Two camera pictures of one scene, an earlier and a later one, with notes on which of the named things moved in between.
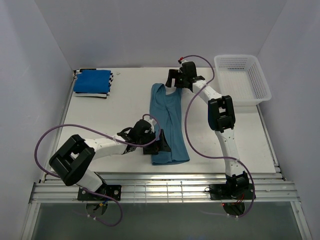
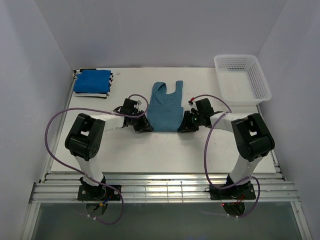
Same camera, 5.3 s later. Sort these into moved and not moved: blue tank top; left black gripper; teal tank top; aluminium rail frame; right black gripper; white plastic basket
Moved: left black gripper; right black gripper; teal tank top
Not moved: blue tank top; aluminium rail frame; white plastic basket
